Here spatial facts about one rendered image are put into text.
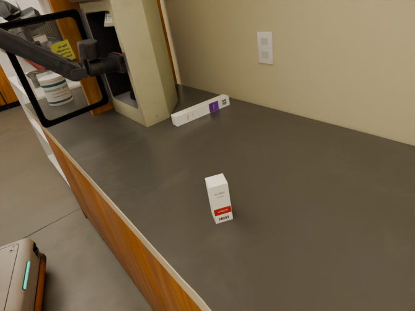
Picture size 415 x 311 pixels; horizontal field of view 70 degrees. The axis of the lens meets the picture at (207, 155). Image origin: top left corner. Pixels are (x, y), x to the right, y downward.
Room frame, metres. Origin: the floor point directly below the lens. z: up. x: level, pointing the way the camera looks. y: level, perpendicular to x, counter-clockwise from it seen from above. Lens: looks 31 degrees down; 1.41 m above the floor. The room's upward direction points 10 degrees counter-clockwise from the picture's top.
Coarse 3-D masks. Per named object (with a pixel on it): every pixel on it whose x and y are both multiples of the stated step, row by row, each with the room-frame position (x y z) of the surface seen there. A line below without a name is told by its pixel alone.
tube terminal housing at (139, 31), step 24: (96, 0) 1.19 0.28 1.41; (120, 0) 1.11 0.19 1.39; (144, 0) 1.18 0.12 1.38; (120, 24) 1.10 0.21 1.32; (144, 24) 1.15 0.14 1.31; (144, 48) 1.13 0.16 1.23; (144, 72) 1.12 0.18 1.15; (168, 72) 1.28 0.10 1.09; (144, 96) 1.11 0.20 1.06; (168, 96) 1.20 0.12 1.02; (144, 120) 1.10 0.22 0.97
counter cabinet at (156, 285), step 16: (64, 160) 1.43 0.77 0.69; (80, 176) 1.16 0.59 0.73; (80, 192) 1.40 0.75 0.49; (96, 192) 0.96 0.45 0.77; (96, 208) 1.12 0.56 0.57; (96, 224) 1.37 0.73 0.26; (112, 224) 0.92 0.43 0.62; (112, 240) 1.09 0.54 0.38; (128, 240) 0.78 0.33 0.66; (128, 256) 0.89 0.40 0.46; (144, 256) 0.67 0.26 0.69; (128, 272) 1.05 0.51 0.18; (144, 272) 0.75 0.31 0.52; (160, 272) 0.57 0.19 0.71; (144, 288) 0.86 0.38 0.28; (160, 288) 0.63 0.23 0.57; (176, 288) 0.49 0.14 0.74; (160, 304) 0.70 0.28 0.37; (176, 304) 0.54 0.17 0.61; (192, 304) 0.43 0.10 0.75
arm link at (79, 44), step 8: (88, 40) 1.16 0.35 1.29; (96, 40) 1.16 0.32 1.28; (80, 48) 1.12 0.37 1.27; (88, 48) 1.12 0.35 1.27; (96, 48) 1.14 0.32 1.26; (80, 56) 1.12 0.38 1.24; (88, 56) 1.12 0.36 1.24; (96, 56) 1.13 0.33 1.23; (80, 64) 1.16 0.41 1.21; (72, 72) 1.09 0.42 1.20; (80, 72) 1.10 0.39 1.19
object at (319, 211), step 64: (64, 128) 1.25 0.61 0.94; (128, 128) 1.12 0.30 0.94; (192, 128) 1.01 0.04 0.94; (256, 128) 0.92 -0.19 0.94; (320, 128) 0.83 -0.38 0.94; (128, 192) 0.67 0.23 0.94; (192, 192) 0.62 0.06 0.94; (256, 192) 0.57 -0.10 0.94; (320, 192) 0.53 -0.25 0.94; (384, 192) 0.49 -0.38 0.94; (192, 256) 0.41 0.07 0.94; (256, 256) 0.38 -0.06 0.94; (320, 256) 0.36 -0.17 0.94; (384, 256) 0.33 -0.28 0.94
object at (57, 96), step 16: (16, 32) 1.18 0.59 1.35; (32, 32) 1.22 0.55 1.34; (48, 32) 1.25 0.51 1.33; (64, 32) 1.29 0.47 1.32; (48, 48) 1.24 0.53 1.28; (64, 48) 1.27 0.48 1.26; (32, 64) 1.19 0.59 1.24; (48, 80) 1.21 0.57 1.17; (64, 80) 1.24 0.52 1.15; (80, 80) 1.28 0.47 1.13; (96, 80) 1.32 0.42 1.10; (48, 96) 1.19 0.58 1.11; (64, 96) 1.23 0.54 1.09; (80, 96) 1.27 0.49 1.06; (96, 96) 1.31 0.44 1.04; (48, 112) 1.17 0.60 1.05; (64, 112) 1.21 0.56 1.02
